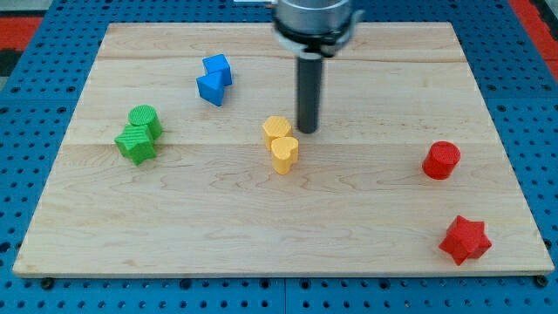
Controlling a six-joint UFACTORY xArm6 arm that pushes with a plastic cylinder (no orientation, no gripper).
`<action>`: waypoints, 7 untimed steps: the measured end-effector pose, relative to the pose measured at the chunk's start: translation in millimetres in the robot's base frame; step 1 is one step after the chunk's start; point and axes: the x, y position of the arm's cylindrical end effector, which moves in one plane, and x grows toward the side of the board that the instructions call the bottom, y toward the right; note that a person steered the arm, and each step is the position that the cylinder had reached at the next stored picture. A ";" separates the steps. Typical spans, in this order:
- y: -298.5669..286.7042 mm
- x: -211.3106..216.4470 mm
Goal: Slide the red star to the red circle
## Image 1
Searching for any yellow heart block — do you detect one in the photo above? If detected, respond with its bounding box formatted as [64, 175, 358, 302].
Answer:
[271, 137, 299, 174]

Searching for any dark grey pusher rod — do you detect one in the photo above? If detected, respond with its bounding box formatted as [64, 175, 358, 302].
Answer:
[296, 55, 323, 133]

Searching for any blue cube block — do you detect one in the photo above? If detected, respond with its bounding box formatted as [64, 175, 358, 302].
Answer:
[202, 54, 233, 86]

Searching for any green cylinder block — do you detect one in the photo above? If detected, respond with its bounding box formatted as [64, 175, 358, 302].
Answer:
[128, 105, 162, 140]

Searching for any yellow hexagon block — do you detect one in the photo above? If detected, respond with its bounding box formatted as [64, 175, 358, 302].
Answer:
[262, 116, 293, 151]

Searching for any red cylinder block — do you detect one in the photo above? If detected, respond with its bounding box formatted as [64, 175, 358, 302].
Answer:
[422, 140, 461, 180]

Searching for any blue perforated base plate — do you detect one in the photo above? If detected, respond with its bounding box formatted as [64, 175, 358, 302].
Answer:
[1, 1, 557, 313]

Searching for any red star block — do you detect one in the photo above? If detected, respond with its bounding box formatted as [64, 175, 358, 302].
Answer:
[439, 215, 492, 265]

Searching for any blue triangle block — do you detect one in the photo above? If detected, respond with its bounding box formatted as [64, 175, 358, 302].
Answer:
[196, 72, 224, 106]

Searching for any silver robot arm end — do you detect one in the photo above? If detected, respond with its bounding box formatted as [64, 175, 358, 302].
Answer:
[263, 0, 365, 59]

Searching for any green star block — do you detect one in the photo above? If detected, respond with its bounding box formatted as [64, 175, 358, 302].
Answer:
[114, 125, 156, 166]

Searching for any wooden board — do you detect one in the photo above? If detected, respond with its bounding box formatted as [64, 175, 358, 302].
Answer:
[13, 23, 554, 278]

